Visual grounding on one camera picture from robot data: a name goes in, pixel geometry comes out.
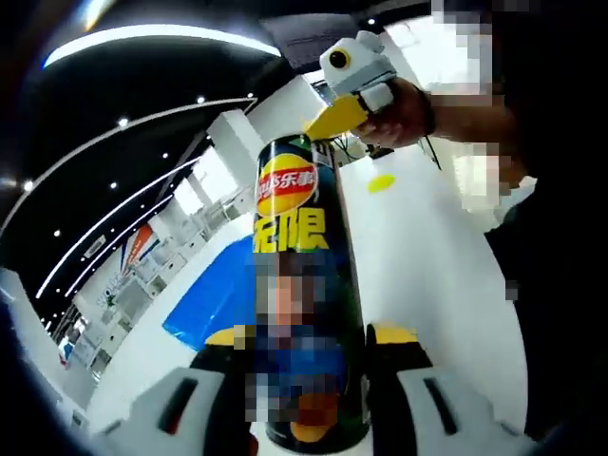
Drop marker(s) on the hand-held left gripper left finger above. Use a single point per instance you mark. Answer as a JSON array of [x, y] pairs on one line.
[[142, 427]]

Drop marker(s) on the person's black clothing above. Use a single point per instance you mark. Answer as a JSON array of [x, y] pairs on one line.
[[560, 285]]

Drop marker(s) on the yellow container lid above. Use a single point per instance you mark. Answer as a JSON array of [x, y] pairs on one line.
[[381, 183]]

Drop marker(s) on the red blue wall poster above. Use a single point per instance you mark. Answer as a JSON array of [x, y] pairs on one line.
[[140, 244]]

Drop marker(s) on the white table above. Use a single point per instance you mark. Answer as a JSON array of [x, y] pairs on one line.
[[427, 266]]

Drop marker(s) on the person's right hand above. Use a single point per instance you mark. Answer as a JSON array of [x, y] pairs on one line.
[[404, 119]]

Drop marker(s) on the dark green chip container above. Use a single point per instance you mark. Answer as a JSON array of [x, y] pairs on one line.
[[290, 228]]

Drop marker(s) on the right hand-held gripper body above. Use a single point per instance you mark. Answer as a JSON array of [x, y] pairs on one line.
[[361, 66]]

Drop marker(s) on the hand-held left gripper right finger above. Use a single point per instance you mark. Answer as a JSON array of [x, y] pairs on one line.
[[475, 427]]

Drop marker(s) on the blue plastic box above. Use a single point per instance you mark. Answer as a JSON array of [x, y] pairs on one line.
[[214, 294]]

